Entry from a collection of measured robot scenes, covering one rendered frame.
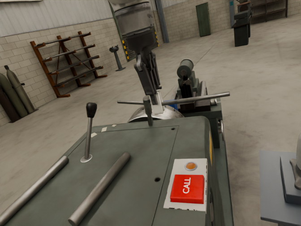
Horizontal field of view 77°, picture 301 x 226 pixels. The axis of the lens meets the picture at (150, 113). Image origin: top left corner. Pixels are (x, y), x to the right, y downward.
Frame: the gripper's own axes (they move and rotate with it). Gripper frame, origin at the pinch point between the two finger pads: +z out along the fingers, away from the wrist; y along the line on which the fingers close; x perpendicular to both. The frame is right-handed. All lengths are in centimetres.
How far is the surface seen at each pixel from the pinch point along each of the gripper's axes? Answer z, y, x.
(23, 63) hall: -16, 445, 585
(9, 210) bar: 7.2, -33.9, 28.2
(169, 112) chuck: 13.9, 19.8, 2.8
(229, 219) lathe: 81, 19, -16
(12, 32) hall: -113, 466, 587
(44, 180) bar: 7.6, -24.7, 27.2
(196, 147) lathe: 9.1, -11.1, -11.3
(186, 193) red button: 7.9, -26.4, -10.6
